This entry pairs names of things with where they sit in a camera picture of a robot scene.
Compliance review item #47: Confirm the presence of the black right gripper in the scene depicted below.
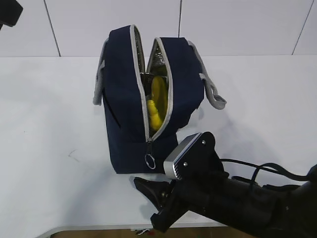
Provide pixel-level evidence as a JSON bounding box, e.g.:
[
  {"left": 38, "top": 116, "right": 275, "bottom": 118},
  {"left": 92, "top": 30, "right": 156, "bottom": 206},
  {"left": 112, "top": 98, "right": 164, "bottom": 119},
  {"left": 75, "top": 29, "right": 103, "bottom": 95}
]
[{"left": 133, "top": 132, "right": 238, "bottom": 232}]

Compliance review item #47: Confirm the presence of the yellow banana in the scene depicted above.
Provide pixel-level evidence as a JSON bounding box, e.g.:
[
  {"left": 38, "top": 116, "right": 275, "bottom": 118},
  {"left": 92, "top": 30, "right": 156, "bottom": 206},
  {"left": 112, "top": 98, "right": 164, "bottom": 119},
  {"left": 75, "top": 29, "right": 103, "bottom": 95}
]
[{"left": 151, "top": 76, "right": 168, "bottom": 121}]

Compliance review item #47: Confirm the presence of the navy blue lunch bag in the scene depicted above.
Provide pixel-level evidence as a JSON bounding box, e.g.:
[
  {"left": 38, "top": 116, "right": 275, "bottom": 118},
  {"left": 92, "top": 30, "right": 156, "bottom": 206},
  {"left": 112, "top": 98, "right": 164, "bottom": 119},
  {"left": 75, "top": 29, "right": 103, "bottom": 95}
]
[{"left": 93, "top": 25, "right": 226, "bottom": 174}]

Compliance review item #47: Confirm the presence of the yellow pear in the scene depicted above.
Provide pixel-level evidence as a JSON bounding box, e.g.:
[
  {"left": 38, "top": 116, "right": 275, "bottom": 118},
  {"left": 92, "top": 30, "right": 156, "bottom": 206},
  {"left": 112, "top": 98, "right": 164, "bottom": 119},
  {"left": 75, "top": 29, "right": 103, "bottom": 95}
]
[{"left": 147, "top": 100, "right": 163, "bottom": 131}]

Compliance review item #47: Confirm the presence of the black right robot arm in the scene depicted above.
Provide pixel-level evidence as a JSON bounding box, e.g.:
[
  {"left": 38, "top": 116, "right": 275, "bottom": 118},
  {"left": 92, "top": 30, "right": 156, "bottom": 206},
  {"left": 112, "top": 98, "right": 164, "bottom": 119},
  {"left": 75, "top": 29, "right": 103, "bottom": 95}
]
[{"left": 134, "top": 132, "right": 317, "bottom": 238}]

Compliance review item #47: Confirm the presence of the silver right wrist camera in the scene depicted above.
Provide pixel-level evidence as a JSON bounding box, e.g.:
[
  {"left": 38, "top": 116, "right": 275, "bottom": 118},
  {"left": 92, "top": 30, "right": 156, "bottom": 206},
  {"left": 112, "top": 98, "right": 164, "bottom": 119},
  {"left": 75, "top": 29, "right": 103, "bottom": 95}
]
[{"left": 163, "top": 132, "right": 202, "bottom": 180}]

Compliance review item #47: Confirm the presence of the silver zipper pull ring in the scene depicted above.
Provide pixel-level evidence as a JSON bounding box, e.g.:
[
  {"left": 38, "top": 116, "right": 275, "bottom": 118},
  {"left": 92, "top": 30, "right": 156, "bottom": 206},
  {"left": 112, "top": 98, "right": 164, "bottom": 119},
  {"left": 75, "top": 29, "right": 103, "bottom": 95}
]
[{"left": 144, "top": 153, "right": 157, "bottom": 170}]

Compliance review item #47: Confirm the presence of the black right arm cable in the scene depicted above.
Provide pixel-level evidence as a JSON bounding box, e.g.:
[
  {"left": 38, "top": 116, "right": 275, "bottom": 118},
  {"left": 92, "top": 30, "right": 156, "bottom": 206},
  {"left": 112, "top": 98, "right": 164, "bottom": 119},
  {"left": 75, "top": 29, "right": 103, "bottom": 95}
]
[{"left": 219, "top": 158, "right": 317, "bottom": 184}]

